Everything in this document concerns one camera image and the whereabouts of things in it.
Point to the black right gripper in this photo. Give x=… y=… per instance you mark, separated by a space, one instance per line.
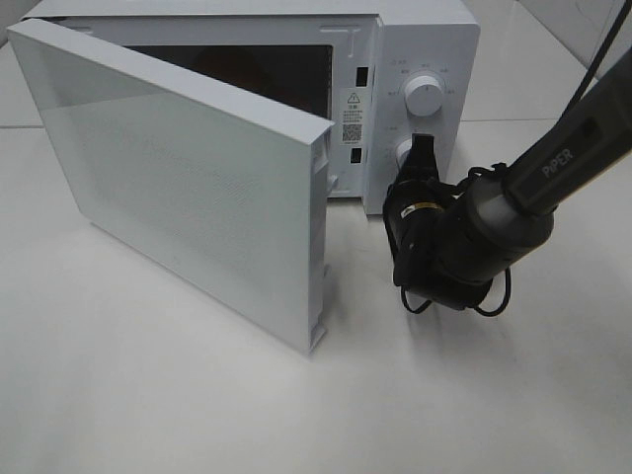
x=411 y=210

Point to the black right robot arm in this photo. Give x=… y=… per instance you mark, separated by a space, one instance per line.
x=454 y=245

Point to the white round knob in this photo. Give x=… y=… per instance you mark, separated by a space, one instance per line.
x=402 y=151
x=423 y=94

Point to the white microwave door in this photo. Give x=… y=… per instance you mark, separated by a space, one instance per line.
x=225 y=188

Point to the white microwave oven body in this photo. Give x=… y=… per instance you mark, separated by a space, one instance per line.
x=288 y=65

